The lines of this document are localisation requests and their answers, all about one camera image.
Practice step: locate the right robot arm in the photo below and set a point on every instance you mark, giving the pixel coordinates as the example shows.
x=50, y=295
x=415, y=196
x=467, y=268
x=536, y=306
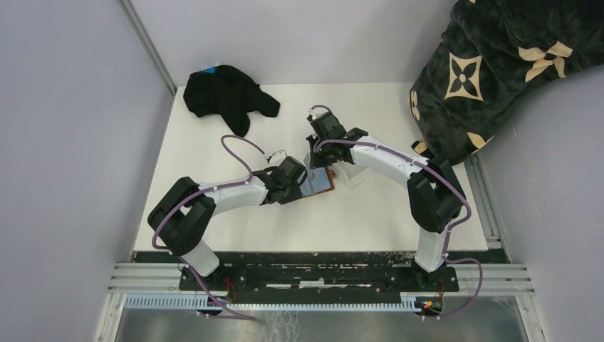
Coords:
x=436, y=197

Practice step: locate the black patterned blanket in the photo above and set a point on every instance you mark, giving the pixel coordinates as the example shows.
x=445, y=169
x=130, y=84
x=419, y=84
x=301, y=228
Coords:
x=491, y=54

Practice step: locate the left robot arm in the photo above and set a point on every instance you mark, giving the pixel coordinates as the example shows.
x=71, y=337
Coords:
x=182, y=216

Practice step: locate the aluminium rail frame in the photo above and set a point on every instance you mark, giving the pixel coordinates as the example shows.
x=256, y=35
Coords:
x=144, y=303

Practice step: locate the clear acrylic card box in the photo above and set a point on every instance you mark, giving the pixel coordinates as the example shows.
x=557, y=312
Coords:
x=350, y=175

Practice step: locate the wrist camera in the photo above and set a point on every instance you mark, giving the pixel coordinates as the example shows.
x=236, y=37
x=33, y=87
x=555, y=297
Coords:
x=276, y=157
x=315, y=113

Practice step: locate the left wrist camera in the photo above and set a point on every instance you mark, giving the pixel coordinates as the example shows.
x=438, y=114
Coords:
x=276, y=157

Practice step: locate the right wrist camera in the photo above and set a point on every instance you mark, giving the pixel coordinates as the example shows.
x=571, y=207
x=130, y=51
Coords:
x=315, y=113

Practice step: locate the brown leather card holder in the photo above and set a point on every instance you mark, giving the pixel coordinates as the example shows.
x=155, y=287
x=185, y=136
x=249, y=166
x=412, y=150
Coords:
x=316, y=181

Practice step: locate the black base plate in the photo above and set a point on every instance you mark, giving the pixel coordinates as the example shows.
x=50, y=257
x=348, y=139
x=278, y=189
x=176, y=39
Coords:
x=344, y=277

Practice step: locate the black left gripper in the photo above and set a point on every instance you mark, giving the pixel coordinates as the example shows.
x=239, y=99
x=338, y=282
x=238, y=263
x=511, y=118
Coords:
x=295, y=194

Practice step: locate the black cloth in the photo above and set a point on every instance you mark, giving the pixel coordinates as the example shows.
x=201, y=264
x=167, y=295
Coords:
x=229, y=93

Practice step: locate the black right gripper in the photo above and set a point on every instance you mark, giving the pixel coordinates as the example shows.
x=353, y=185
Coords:
x=316, y=161

